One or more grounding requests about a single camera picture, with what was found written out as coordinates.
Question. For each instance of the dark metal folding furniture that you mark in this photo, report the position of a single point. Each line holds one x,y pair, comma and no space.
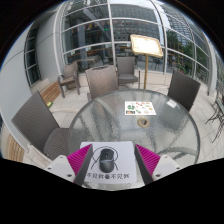
218,113

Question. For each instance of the gold menu sign stand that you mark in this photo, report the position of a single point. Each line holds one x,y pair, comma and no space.
146,45

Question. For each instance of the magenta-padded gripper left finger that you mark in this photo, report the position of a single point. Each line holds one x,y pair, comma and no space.
59,166

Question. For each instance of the grey wicker chair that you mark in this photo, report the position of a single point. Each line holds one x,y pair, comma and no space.
184,89
35,123
126,68
70,75
101,81

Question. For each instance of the white printed mouse pad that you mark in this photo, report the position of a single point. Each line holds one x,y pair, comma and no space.
125,166

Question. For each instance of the colourful picture menu card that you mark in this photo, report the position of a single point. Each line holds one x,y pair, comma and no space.
140,108

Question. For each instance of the black computer mouse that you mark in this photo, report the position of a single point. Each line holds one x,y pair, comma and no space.
107,161

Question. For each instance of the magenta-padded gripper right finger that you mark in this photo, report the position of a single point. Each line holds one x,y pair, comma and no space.
166,166

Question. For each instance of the wooden slatted bench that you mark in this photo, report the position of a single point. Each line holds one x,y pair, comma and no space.
50,91
11,146

